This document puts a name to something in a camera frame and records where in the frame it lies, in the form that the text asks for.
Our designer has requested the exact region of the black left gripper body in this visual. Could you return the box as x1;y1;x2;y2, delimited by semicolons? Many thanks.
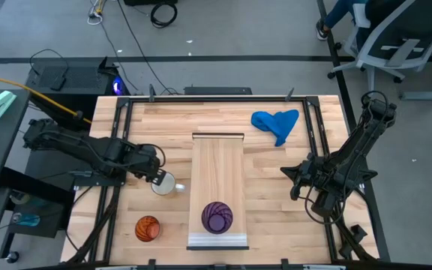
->
124;146;163;179

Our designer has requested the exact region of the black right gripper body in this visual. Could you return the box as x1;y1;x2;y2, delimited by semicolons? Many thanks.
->
295;157;334;193

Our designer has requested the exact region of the white cup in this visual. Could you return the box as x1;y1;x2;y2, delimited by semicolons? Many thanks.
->
151;171;186;197

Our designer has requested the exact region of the wooden shelf with black legs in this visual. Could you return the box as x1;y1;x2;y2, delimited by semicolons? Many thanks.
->
186;131;250;251

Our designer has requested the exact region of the orange ribbed cup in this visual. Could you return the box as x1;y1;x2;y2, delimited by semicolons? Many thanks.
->
134;215;161;243

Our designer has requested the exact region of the blue cloth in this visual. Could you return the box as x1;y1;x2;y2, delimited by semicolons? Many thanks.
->
250;109;300;147

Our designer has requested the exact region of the purple ribbed cup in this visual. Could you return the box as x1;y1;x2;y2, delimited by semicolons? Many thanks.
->
201;201;234;235

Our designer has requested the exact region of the black side cart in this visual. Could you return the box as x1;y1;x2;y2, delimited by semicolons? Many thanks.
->
0;164;77;264

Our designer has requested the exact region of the black computer tower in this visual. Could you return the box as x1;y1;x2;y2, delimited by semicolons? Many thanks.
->
25;55;122;113

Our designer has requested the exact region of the small black device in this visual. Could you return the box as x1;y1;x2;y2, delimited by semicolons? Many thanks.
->
49;76;67;92

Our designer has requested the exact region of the small blue bottle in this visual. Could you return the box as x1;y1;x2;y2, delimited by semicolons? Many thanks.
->
12;212;41;227

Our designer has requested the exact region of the clear tape roll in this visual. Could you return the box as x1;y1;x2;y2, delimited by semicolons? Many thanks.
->
9;190;32;206

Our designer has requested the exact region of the mint green stapler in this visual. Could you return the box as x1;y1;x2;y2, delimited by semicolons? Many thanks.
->
0;90;17;120

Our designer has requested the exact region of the person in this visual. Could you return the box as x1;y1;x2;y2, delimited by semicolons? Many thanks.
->
315;0;404;41

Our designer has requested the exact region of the black box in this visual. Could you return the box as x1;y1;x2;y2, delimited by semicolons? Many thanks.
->
124;0;179;6

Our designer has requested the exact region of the grey office chair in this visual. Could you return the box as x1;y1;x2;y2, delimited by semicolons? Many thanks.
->
327;0;432;86

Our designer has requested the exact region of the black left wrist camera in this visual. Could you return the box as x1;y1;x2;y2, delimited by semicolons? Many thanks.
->
137;144;159;161

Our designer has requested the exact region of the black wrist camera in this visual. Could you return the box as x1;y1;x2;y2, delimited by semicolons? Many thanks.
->
315;157;336;178
137;144;159;161

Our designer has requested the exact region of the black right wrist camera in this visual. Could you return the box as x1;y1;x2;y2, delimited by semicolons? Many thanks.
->
315;157;336;178

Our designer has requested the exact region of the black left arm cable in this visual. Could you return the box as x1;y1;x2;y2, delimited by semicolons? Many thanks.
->
140;143;167;168

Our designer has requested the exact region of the black aluminium table frame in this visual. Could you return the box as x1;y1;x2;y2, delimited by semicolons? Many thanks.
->
88;85;341;270

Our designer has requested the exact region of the long black floor cable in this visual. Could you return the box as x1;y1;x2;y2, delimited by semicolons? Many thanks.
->
116;0;179;95

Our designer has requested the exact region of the coiled black cable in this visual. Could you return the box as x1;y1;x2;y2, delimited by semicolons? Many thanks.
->
150;2;179;29

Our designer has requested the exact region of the white cable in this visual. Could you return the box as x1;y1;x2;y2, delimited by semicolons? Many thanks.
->
87;0;107;26

